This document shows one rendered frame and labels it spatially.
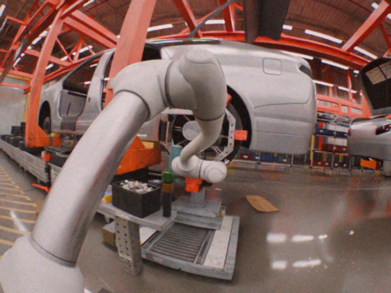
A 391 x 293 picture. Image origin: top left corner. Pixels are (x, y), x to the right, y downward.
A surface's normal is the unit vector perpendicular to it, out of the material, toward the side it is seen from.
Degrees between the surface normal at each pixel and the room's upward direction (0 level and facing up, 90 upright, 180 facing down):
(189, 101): 147
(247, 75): 90
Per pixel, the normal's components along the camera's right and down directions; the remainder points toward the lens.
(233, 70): -0.26, 0.03
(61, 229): 0.67, -0.29
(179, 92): -0.19, 0.68
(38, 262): 0.52, -0.81
